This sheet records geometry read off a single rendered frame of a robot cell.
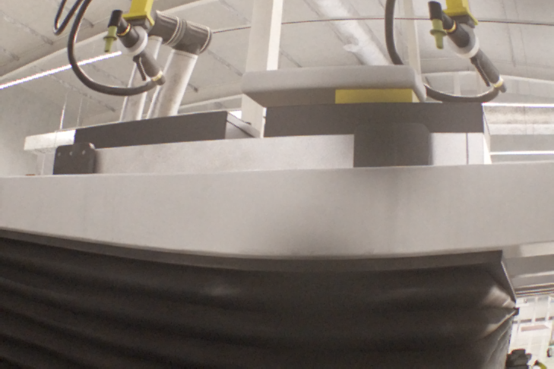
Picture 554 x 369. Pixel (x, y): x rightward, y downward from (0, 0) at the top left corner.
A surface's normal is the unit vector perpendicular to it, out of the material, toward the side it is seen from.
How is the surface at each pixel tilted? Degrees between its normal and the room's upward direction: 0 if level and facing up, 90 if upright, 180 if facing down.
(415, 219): 90
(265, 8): 90
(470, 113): 90
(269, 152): 90
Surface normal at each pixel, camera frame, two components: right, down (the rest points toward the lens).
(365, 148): -0.40, -0.23
